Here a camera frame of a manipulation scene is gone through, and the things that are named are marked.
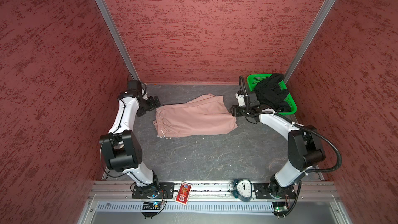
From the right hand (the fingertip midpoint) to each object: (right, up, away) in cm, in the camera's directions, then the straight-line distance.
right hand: (233, 112), depth 93 cm
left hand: (-47, +2, -6) cm, 47 cm away
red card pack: (-28, -37, -21) cm, 51 cm away
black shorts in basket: (+29, +12, +14) cm, 34 cm away
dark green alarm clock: (0, -35, -22) cm, 41 cm away
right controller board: (+18, -43, -22) cm, 52 cm away
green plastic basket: (+21, +24, +24) cm, 40 cm away
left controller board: (-43, -42, -22) cm, 64 cm away
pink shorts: (-14, -1, +7) cm, 16 cm away
